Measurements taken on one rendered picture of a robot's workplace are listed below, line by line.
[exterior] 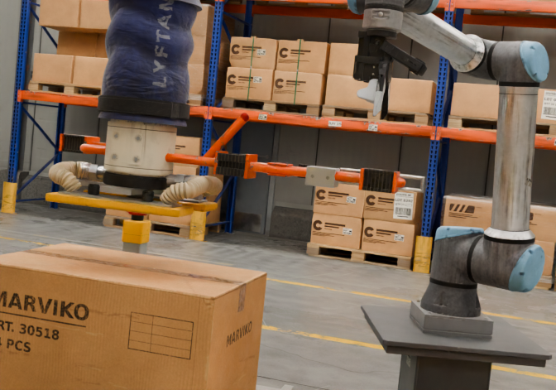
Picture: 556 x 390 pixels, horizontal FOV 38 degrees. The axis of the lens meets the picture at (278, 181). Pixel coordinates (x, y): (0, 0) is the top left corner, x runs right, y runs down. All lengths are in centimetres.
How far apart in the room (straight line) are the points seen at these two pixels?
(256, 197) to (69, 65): 296
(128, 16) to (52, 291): 66
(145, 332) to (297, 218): 879
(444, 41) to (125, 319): 116
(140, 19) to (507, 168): 116
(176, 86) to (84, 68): 860
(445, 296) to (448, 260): 11
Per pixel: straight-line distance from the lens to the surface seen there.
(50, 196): 197
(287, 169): 188
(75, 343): 190
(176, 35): 196
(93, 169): 206
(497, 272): 248
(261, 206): 1077
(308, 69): 936
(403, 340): 240
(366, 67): 186
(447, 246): 256
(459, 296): 257
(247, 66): 960
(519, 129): 243
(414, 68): 185
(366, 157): 1043
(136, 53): 194
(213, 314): 175
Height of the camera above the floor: 130
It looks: 3 degrees down
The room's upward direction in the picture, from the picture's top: 6 degrees clockwise
